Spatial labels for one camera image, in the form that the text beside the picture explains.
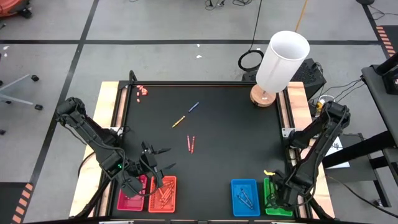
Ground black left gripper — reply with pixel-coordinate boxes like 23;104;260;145
136;147;177;180

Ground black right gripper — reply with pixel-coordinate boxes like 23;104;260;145
272;169;301;208

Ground green plastic basket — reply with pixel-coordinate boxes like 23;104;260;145
263;177;294;217

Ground orange plastic basket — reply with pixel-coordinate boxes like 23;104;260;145
148;175;177;213

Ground blue plastic basket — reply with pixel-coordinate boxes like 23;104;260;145
230;179;261;217

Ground pink plastic basket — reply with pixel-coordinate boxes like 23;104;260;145
116;174;148;212

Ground white paper sheet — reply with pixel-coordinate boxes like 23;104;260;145
326;136;351;169

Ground wooden side board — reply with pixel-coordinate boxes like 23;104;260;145
68;81;128;218
278;81;336;218

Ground round wooden lamp base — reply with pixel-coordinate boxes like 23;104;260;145
249;83;277;108

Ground black desk support beam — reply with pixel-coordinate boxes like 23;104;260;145
322;130;398;169

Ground black floor box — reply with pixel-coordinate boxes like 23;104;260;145
241;58;327;101

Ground orange shop vacuum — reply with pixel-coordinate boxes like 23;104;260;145
0;0;33;19

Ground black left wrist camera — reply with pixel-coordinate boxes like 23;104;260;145
141;141;155;156

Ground grey desk frame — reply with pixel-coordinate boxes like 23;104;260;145
361;52;398;147

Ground black coiled floor cable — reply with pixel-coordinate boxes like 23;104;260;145
238;0;265;73

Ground yellow cord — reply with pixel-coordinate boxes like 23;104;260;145
294;0;309;32

